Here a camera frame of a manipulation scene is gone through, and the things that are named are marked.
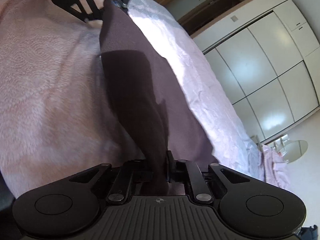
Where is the folded pink clothes pile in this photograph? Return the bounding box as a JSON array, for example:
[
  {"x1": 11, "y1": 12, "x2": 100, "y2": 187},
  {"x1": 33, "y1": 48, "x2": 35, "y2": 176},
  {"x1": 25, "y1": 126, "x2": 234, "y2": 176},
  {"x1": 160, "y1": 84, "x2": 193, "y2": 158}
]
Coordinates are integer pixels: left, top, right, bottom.
[{"x1": 262, "y1": 145, "x2": 290, "y2": 191}]

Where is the wall light switch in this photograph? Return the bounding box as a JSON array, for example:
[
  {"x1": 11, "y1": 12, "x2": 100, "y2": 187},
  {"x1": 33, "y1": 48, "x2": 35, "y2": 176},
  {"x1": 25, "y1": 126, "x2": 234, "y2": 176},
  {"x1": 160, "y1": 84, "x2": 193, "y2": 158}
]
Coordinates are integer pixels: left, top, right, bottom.
[{"x1": 231, "y1": 16, "x2": 238, "y2": 22}]

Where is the dark brown shirt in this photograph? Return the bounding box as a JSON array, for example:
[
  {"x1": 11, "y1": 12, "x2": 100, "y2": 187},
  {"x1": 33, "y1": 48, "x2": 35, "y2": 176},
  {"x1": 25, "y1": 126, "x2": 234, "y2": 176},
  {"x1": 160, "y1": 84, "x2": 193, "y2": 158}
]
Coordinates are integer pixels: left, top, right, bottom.
[{"x1": 100, "y1": 0, "x2": 216, "y2": 196}]

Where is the round white side table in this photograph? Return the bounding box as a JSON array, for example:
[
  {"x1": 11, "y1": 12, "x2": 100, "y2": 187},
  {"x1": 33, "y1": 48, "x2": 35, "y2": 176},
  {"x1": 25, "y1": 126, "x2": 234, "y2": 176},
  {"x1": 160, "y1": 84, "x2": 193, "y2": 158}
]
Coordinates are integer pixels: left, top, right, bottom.
[{"x1": 272, "y1": 134, "x2": 308, "y2": 163}]

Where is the white wardrobe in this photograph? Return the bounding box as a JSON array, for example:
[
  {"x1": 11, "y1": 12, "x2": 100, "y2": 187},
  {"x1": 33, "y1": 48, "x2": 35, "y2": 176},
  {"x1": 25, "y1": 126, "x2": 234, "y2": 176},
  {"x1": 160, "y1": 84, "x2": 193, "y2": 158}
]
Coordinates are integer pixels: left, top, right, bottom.
[{"x1": 195, "y1": 0, "x2": 319, "y2": 141}]

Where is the pink bedspread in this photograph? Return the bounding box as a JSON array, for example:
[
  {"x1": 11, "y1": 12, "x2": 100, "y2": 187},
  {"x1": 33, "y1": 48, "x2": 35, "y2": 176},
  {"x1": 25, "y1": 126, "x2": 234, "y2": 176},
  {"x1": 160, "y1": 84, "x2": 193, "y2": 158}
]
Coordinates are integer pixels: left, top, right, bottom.
[{"x1": 1, "y1": 0, "x2": 265, "y2": 197}]

